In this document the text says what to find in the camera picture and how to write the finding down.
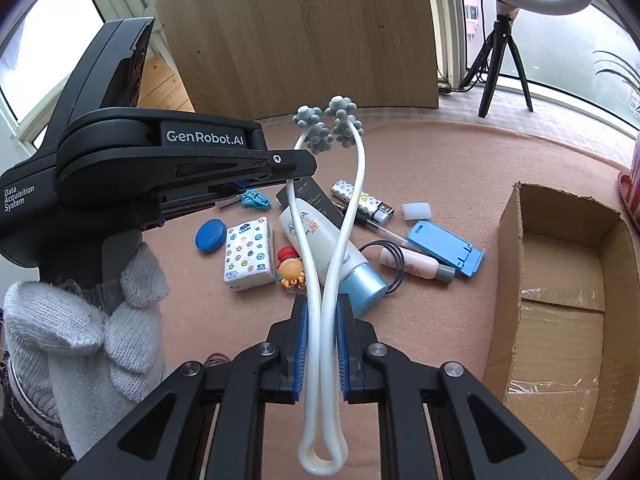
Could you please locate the pink felt table mat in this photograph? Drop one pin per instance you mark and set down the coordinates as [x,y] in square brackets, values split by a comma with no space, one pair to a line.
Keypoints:
[450,160]

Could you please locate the black tripod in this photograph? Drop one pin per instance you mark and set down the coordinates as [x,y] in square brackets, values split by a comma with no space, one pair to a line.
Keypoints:
[500,45]

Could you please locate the cardboard box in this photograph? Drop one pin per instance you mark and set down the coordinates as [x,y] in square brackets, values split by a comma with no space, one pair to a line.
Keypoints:
[555,320]

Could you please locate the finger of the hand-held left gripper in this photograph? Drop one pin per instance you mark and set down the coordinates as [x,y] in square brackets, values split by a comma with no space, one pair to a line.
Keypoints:
[200,200]
[290,164]

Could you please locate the blue bottle cap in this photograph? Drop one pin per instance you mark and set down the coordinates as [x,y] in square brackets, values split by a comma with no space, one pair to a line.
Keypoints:
[210,236]

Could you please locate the black card package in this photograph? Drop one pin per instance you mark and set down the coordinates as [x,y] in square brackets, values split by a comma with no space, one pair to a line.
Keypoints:
[320,195]

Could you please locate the wooden board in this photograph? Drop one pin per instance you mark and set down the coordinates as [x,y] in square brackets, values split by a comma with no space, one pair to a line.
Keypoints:
[300,35]

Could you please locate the white cylinder under card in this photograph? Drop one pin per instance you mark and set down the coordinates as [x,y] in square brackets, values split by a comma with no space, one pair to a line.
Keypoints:
[257,201]

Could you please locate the pink cosmetic tube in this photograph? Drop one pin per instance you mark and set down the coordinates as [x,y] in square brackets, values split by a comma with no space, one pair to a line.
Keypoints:
[415,262]

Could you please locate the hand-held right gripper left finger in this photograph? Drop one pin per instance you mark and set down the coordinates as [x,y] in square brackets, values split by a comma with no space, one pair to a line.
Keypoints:
[300,350]

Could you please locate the blue phone stand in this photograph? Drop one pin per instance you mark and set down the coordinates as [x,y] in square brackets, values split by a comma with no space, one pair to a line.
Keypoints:
[440,245]

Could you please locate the clear pen with black grip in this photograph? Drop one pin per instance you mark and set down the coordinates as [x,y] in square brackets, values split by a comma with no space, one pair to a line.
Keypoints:
[395,235]

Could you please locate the person's left forearm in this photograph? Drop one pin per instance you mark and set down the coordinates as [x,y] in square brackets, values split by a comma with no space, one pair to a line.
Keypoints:
[20,440]

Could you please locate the green spider plant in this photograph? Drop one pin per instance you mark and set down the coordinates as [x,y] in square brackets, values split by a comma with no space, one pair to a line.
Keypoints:
[625,72]

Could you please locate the person's left hand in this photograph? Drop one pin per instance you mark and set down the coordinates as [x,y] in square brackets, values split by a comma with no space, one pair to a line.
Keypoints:
[65,335]

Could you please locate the patterned white tissue packet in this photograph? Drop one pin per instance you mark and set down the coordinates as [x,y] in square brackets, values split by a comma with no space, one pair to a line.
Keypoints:
[247,255]

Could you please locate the red and white plant pot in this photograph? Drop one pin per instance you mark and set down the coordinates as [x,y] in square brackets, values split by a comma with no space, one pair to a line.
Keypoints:
[634,185]

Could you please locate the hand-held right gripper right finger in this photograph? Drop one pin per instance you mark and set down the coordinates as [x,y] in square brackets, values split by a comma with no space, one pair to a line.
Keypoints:
[344,350]

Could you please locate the translucent white cap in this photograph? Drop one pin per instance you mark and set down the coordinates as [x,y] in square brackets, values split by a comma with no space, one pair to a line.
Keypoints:
[417,211]

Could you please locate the white sunscreen tube blue cap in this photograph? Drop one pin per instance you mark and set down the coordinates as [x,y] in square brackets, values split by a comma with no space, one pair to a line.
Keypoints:
[362,282]

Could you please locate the white massager with grey balls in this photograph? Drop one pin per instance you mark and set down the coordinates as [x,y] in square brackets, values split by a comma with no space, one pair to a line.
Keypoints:
[313,320]

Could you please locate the patterned white lighter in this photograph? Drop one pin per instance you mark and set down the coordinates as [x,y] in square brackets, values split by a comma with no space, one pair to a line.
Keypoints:
[345,191]

